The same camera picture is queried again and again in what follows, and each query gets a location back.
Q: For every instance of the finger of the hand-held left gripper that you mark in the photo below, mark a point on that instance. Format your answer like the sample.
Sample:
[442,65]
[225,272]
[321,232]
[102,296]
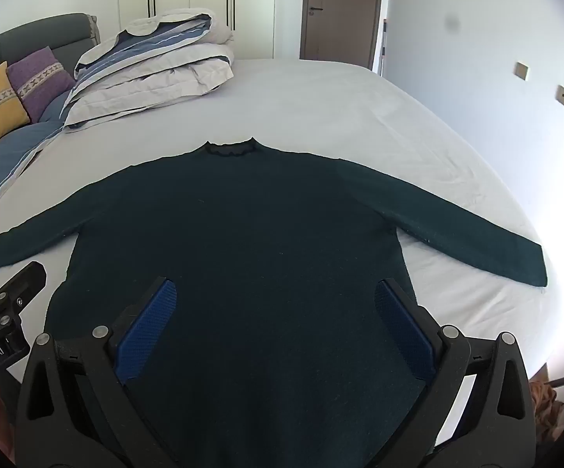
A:
[23,282]

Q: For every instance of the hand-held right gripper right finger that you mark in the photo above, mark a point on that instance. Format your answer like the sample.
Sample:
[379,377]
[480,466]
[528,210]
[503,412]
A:
[404,331]

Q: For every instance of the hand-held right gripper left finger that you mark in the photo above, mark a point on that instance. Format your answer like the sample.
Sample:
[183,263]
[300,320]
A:
[148,321]

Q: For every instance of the dark green sweater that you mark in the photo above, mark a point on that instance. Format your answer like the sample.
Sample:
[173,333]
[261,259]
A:
[262,229]

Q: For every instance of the blue pillow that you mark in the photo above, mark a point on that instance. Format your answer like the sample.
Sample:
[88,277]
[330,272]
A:
[14,156]

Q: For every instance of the brown crumpled cloth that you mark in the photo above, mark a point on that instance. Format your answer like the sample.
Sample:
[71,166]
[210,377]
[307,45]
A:
[545,409]

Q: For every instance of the purple patterned cushion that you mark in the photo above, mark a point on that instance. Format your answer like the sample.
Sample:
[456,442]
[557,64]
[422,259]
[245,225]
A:
[38,78]

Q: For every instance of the white sheeted bed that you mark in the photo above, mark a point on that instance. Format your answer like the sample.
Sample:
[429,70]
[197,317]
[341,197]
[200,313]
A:
[335,107]

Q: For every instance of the grey upholstered headboard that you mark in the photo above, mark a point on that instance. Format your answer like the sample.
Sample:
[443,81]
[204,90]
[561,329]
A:
[43,34]

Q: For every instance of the folded grey blue duvet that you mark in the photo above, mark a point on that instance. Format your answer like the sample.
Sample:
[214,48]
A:
[155,73]

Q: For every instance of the thin pole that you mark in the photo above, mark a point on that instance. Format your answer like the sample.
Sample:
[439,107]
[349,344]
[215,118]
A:
[385,48]

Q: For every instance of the brown door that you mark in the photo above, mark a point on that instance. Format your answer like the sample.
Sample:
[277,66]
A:
[345,19]

